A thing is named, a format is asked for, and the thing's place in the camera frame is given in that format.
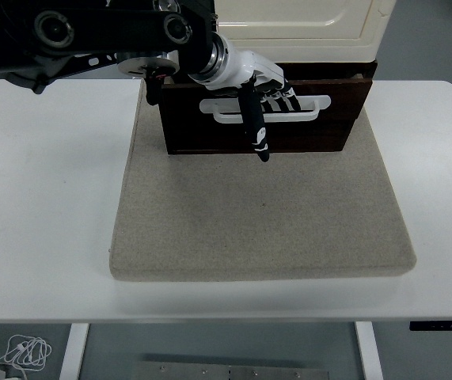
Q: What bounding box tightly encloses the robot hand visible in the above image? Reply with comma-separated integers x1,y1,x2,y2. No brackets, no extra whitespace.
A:
191,39,304,163

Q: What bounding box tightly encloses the white drawer handle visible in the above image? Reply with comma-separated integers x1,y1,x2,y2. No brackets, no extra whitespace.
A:
199,93,332,125

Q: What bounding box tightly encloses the dark wooden drawer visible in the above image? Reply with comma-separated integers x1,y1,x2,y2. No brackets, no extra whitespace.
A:
161,73,374,155

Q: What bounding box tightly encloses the cream plastic cabinet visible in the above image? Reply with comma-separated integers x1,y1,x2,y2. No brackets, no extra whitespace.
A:
211,0,396,64

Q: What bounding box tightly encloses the dark wooden drawer case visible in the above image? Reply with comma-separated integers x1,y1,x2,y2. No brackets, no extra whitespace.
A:
152,59,378,155

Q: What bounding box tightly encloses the beige fabric mat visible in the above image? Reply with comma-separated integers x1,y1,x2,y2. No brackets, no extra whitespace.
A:
108,70,417,283

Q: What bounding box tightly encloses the grey metal plate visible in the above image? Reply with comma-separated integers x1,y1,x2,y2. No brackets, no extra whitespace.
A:
130,360,329,380

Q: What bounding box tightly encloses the white table leg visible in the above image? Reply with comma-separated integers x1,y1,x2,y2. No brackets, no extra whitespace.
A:
58,322,90,380
354,321,385,380

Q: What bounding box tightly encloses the black table control panel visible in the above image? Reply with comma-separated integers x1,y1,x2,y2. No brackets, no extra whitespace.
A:
408,320,452,332

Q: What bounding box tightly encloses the white cable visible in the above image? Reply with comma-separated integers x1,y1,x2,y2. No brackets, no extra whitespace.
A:
0,334,53,376

